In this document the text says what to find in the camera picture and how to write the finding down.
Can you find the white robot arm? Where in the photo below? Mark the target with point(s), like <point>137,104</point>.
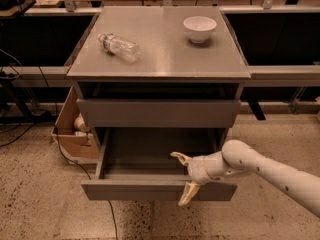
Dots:
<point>236,158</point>

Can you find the cardboard box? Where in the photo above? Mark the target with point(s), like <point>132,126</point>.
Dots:
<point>76,145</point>

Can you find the white cup in box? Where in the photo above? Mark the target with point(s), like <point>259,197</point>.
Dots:
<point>80,125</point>

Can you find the clear plastic water bottle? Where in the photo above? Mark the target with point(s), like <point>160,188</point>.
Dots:
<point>116,45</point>

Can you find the white ceramic bowl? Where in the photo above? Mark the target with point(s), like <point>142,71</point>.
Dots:
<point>199,29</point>

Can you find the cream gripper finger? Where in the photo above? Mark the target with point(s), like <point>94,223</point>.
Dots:
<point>190,190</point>
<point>184,159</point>

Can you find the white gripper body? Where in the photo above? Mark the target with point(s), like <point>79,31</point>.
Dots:
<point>198,170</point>

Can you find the grey top drawer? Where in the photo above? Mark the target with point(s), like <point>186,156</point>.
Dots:
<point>159,113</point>

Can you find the grey drawer cabinet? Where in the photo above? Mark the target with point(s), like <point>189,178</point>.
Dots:
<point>157,91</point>

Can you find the grey drawer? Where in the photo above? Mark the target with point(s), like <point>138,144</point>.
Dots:
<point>159,113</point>
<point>135,163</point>

